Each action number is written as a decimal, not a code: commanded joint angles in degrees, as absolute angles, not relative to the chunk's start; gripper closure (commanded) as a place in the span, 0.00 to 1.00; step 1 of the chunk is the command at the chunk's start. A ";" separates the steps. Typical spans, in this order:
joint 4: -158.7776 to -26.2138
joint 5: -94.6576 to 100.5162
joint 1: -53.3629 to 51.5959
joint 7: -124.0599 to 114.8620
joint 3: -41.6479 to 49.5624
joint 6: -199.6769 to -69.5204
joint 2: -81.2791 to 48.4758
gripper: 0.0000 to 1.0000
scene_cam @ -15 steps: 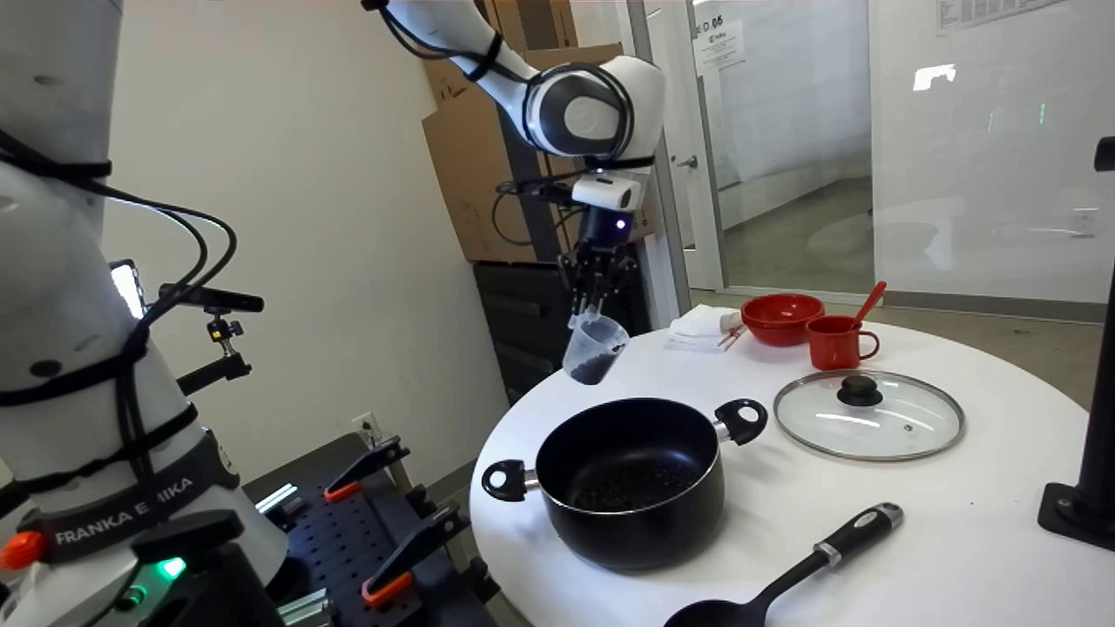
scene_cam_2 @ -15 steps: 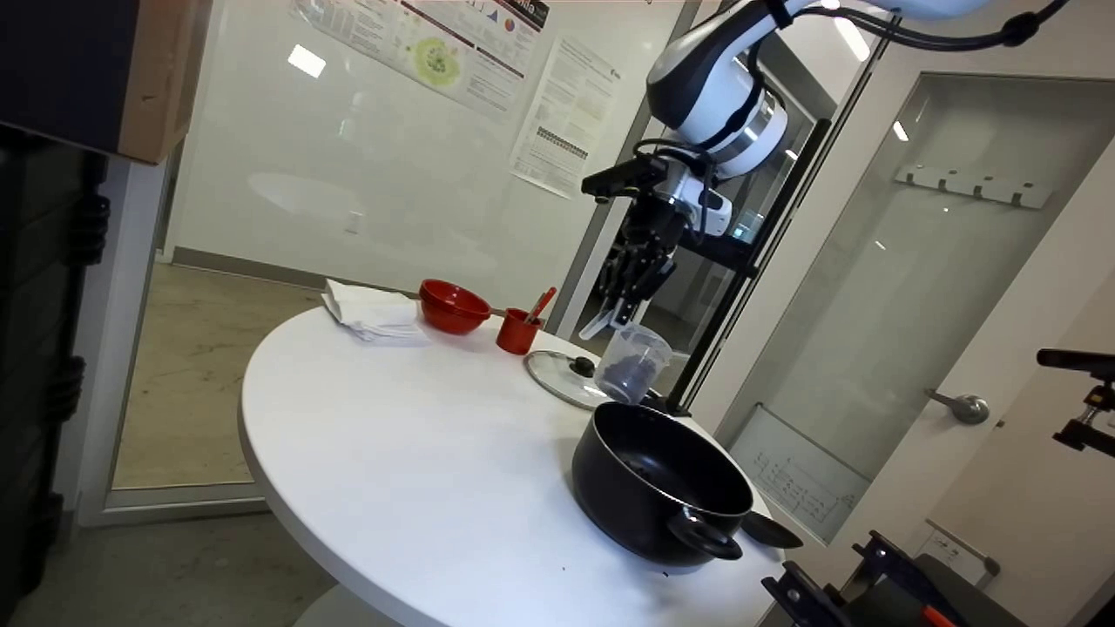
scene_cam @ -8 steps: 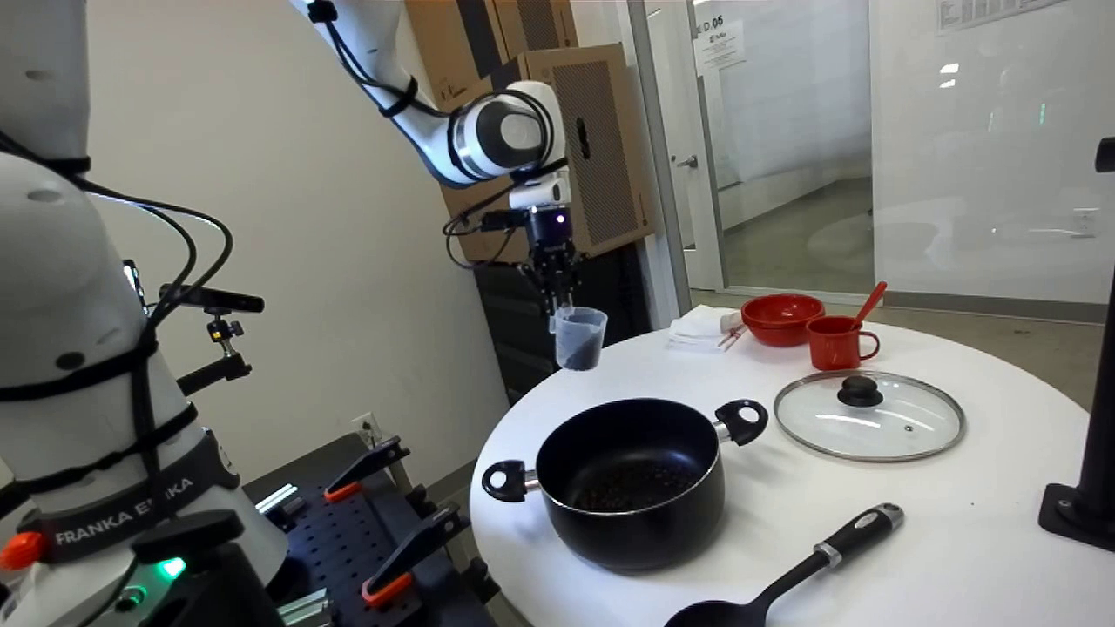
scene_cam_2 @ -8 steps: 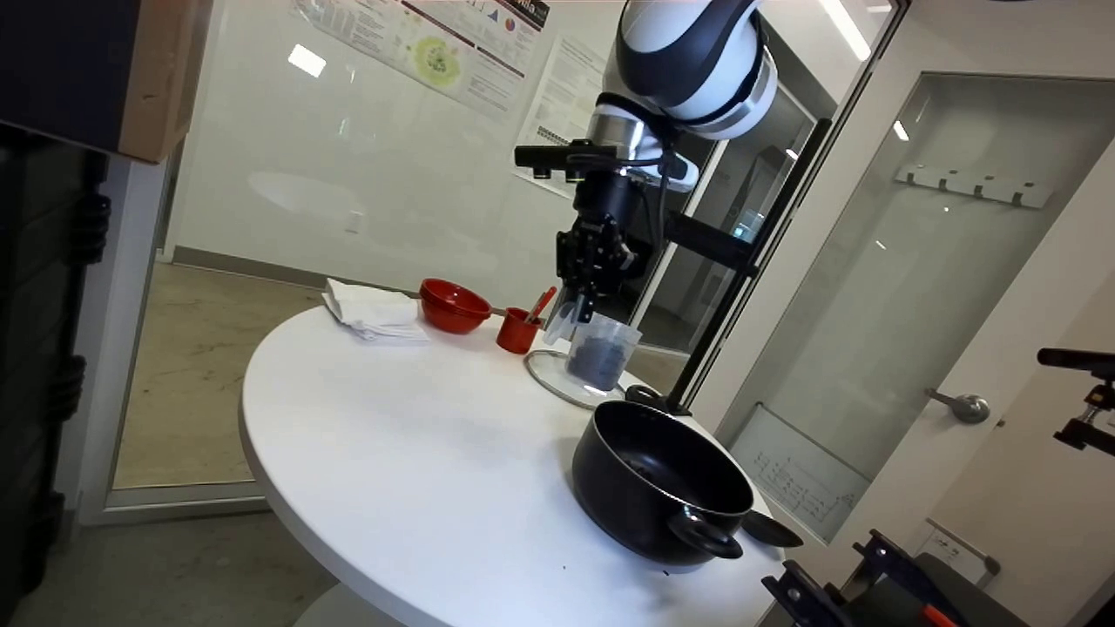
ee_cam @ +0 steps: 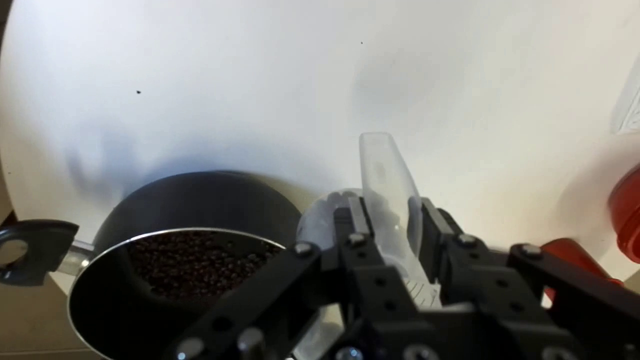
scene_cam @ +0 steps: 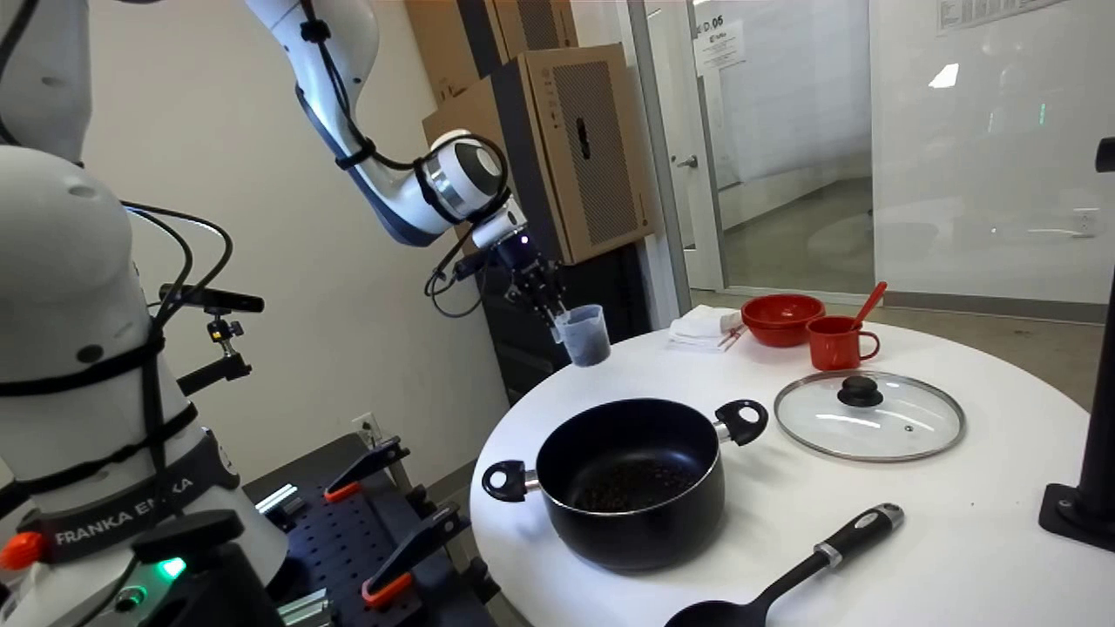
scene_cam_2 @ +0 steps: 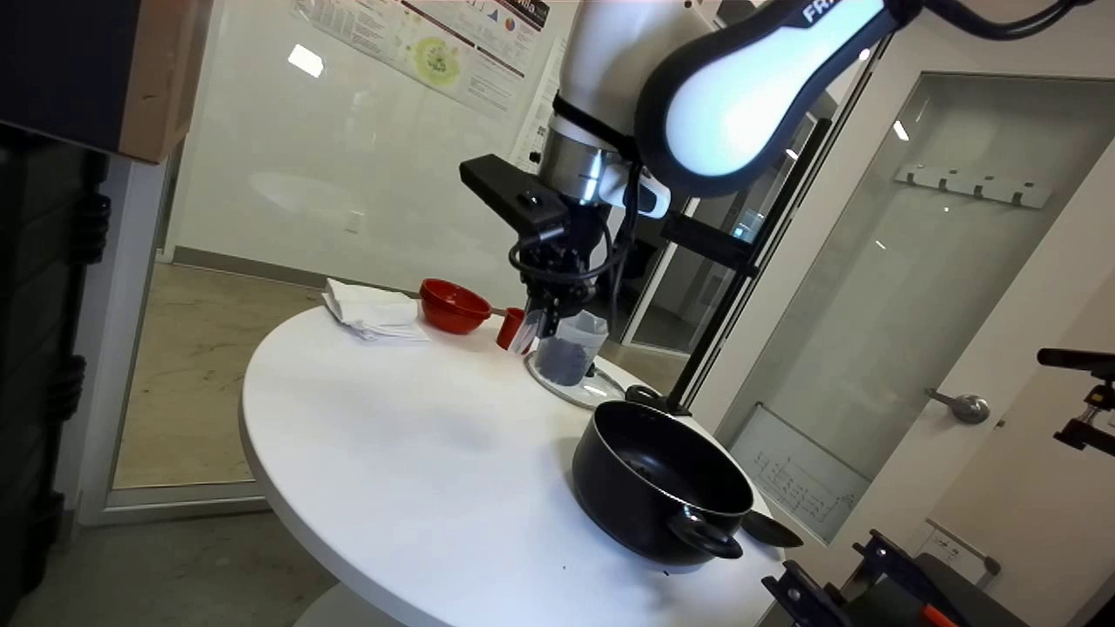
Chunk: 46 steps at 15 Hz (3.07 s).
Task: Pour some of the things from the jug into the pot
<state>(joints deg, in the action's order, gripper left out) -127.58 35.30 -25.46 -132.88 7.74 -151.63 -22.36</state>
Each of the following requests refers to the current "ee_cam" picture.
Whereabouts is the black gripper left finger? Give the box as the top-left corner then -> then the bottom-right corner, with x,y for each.
332,193 -> 401,295

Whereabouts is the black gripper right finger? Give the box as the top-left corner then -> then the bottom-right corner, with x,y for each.
408,195 -> 478,286

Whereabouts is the clear plastic measuring jug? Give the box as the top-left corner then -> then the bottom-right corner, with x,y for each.
291,129 -> 447,360

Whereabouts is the red bowl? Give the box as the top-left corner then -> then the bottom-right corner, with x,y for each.
607,159 -> 640,263

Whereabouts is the black two-handled cooking pot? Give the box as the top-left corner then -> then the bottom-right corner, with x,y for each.
0,168 -> 316,360

